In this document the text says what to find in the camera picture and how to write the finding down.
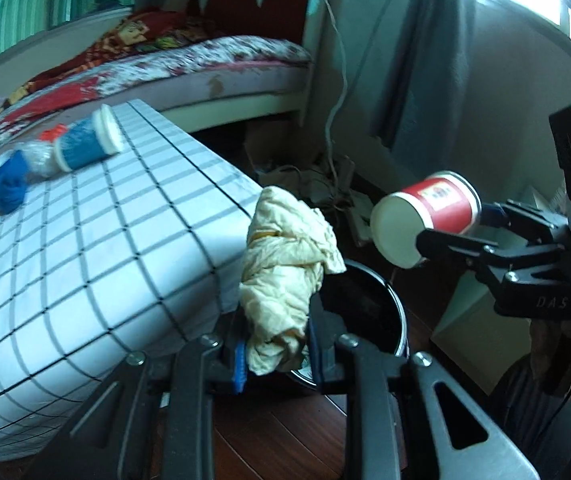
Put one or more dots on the white power strip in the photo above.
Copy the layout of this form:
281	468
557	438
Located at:
365	225

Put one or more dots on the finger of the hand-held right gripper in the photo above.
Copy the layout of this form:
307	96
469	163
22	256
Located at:
494	213
460	249

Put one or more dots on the green window curtain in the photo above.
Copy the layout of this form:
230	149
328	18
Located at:
40	0

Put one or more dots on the person's clothed leg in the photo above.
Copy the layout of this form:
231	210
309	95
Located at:
525	415

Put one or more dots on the blue paper cup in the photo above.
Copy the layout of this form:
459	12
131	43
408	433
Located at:
82	142

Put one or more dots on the red paper cup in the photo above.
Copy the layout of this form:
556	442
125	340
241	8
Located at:
440	200

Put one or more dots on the black trash bin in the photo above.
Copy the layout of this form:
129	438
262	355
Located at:
365	305

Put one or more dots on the cream paper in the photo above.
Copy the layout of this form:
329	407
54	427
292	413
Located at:
285	270

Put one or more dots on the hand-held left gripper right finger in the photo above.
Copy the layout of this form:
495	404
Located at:
313	355

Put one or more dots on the brown cardboard box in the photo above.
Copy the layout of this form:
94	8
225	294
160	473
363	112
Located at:
275	142

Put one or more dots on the person's right hand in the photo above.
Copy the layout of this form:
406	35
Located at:
548	355

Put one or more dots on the bed with floral sheet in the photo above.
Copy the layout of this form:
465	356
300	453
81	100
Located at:
245	85

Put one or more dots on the white cabinet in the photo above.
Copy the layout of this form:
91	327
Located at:
465	330

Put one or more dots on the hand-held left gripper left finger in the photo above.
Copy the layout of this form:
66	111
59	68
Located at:
238	366

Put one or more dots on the grey-blue curtain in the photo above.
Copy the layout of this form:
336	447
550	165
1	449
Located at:
430	60

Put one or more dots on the crushed clear plastic bottle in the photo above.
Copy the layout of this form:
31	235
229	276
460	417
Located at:
40	160

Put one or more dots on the red printed blanket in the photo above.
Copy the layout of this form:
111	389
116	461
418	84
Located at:
130	35

